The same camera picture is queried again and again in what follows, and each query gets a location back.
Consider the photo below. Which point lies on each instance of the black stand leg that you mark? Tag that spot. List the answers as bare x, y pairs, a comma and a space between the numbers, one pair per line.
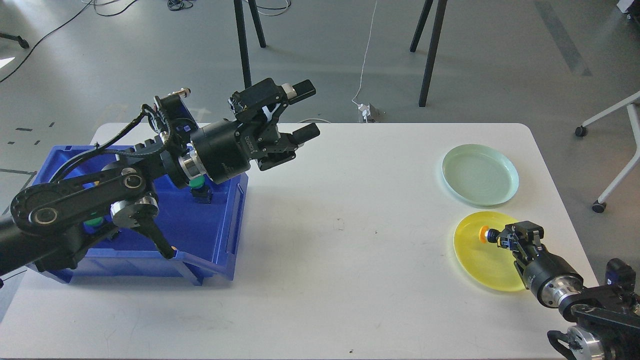
435, 36
242, 36

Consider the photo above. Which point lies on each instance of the pale green plastic plate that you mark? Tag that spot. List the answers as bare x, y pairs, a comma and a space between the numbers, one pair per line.
479, 175

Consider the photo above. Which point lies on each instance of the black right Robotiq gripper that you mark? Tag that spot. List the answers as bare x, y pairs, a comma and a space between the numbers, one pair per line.
548, 276

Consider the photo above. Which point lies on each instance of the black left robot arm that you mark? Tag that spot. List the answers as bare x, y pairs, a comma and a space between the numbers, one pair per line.
161, 130

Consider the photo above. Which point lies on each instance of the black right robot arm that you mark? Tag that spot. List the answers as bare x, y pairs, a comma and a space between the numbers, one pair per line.
605, 319

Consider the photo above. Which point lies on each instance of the yellow plastic plate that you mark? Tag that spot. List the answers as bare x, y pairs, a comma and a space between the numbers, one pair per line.
489, 265

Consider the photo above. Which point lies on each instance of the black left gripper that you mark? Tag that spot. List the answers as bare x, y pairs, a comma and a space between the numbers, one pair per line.
225, 148

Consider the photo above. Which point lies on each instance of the green push button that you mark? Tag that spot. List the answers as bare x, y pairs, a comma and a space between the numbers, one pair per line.
94, 225
200, 190

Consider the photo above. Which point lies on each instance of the white power adapter on floor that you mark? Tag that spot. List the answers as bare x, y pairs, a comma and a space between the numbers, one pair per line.
368, 113

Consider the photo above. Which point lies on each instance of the blue plastic storage bin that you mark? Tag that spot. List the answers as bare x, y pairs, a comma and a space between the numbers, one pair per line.
164, 232

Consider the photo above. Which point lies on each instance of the black stand leg left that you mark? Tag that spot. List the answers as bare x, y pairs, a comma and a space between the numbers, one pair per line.
242, 36

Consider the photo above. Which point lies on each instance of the black stand leg right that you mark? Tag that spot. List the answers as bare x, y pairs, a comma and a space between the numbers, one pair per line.
435, 36

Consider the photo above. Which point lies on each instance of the yellow push button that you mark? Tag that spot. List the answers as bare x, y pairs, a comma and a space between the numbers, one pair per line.
505, 239

